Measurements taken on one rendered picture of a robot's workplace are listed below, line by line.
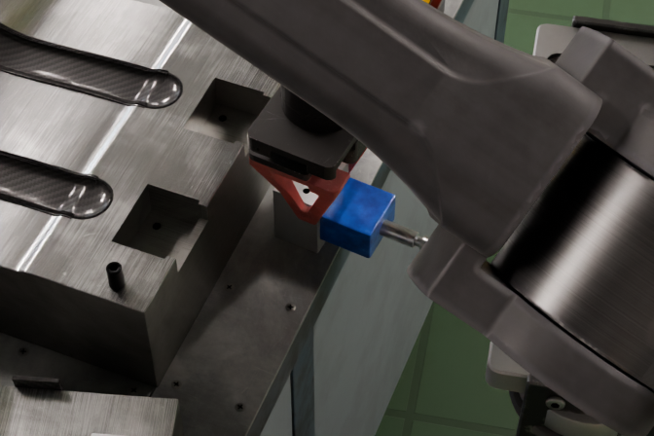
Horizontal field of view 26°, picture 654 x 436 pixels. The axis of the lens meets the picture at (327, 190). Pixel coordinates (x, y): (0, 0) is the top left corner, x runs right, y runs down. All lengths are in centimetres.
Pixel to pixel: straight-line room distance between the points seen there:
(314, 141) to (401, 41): 49
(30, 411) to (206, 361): 14
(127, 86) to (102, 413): 26
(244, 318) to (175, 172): 12
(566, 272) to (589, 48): 7
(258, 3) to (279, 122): 50
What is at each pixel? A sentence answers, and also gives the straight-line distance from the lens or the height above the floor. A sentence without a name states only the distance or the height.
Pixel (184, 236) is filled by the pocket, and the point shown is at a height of 86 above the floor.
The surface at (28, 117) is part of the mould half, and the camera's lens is 103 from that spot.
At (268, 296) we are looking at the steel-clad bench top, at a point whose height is 80.
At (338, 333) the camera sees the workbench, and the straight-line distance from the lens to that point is 138.
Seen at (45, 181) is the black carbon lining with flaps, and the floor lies 88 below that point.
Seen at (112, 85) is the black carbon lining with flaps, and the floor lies 88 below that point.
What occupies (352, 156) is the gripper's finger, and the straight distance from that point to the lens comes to 93.
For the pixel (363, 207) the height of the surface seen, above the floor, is 84.
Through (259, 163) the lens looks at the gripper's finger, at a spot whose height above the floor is 91.
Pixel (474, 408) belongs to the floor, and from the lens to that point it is 190.
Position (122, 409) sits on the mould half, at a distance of 90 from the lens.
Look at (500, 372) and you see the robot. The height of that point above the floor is 104.
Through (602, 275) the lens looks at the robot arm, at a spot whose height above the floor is 126.
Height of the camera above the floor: 162
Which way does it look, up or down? 50 degrees down
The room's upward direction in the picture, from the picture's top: straight up
